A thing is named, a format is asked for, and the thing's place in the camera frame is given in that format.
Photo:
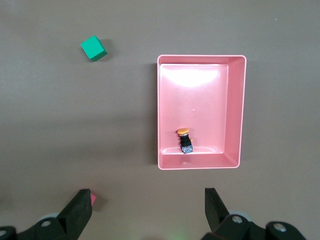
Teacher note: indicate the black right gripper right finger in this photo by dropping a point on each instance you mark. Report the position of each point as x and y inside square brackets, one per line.
[217, 220]

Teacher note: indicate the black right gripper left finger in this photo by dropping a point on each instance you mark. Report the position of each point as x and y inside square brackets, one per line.
[72, 220]

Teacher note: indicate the yellow mushroom push button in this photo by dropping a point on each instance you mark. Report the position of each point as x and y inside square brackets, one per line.
[185, 143]

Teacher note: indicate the pink foam cube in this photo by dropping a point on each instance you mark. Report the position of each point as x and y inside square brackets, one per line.
[93, 198]

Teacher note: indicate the brown table cover mat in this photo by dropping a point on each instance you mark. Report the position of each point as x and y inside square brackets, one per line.
[50, 112]

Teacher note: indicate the pink plastic bin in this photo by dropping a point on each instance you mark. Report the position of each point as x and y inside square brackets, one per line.
[200, 100]

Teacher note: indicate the green foam cube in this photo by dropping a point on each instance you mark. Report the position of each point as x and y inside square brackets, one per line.
[93, 47]

